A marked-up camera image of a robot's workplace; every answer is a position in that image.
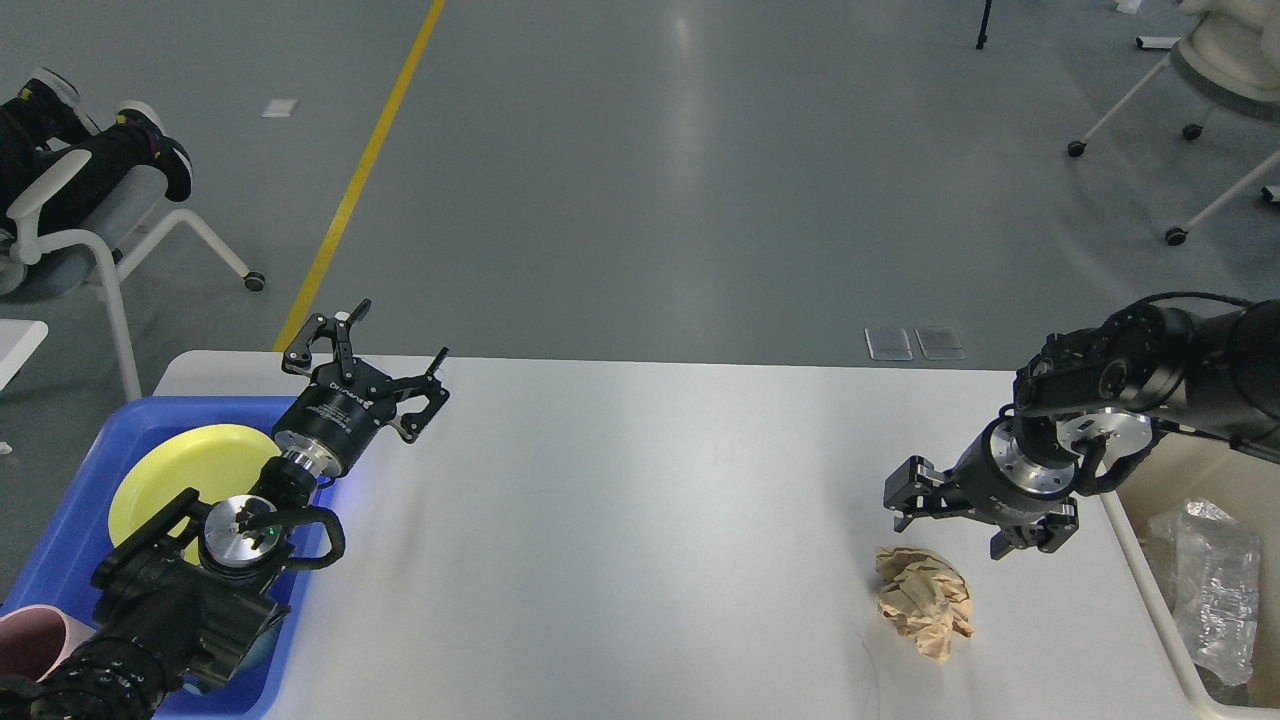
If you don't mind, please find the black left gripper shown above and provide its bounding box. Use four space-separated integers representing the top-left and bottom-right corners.
271 299 451 477

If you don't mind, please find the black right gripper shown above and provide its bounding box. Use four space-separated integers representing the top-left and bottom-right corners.
883 418 1082 561

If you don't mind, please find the brown paper ball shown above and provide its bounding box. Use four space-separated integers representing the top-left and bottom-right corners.
876 546 975 664

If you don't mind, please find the yellow plastic plate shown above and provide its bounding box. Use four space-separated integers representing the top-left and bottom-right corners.
108 423 279 548

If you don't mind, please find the silver foil bag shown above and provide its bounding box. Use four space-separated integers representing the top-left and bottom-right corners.
1147 497 1261 687

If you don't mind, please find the teal mug yellow inside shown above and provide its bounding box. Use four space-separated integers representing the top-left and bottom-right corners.
237 623 283 674

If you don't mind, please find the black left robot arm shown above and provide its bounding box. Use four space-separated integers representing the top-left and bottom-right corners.
3 300 451 719

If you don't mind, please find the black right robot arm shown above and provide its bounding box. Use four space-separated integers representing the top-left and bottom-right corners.
883 293 1279 560

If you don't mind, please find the grey floor plate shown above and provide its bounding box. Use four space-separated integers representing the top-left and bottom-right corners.
914 325 968 363
864 327 915 363

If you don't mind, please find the beige plastic bin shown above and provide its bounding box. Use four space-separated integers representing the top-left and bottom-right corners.
1065 436 1279 719

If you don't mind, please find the white chair left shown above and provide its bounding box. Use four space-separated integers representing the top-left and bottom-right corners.
1 149 266 401

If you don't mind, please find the person in black clothes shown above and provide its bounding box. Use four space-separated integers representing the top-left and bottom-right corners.
1 67 193 234

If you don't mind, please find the pink mug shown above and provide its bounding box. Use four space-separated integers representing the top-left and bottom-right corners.
1 603 96 682

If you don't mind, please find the black tripod leg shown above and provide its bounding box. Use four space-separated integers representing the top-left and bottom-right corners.
974 0 995 51

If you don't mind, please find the white office chair right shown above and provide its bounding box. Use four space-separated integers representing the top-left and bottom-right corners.
1066 0 1280 247

